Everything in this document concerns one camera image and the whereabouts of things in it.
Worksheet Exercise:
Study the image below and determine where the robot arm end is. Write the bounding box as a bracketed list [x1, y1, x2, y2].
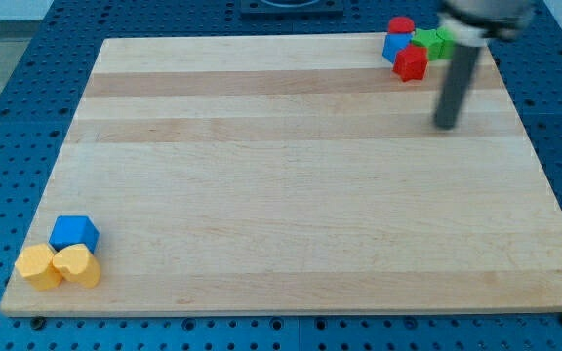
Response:
[438, 0, 536, 47]

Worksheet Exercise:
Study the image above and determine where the green circle block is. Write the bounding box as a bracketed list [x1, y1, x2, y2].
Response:
[436, 26, 456, 59]

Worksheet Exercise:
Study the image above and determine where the light wooden board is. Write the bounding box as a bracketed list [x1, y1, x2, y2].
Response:
[0, 33, 562, 317]

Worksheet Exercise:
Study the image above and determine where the blue block near red star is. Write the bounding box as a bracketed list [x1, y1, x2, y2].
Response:
[382, 33, 413, 63]

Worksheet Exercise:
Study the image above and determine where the red cylinder block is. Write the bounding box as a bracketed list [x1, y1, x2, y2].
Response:
[387, 16, 416, 34]

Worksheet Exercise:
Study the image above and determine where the green star block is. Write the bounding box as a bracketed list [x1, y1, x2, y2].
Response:
[411, 28, 443, 61]

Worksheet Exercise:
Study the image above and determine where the dark grey pointer rod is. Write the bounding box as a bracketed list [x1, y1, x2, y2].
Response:
[433, 44, 480, 130]

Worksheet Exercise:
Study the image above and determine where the blue cube block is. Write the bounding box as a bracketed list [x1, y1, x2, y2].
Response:
[49, 215, 100, 253]

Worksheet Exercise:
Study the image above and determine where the yellow heart block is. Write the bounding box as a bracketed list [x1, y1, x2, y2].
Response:
[52, 244, 101, 289]

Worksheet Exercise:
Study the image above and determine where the yellow pentagon block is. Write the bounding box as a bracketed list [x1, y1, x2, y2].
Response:
[15, 243, 63, 291]

